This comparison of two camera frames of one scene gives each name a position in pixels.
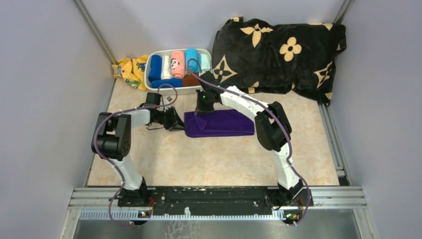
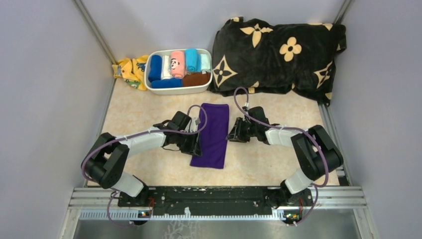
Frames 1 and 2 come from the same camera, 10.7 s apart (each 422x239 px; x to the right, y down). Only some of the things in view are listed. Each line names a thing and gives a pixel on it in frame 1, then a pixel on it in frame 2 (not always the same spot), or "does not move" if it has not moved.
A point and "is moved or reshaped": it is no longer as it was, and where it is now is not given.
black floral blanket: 262,58 does not move
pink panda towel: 177,64 does not move
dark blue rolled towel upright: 155,69 does not move
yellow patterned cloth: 132,71 does not move
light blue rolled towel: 192,60 does not move
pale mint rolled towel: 205,62 does not move
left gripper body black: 168,117 -> 187,143
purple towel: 217,122 is moved or reshaped
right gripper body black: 204,103 -> 244,130
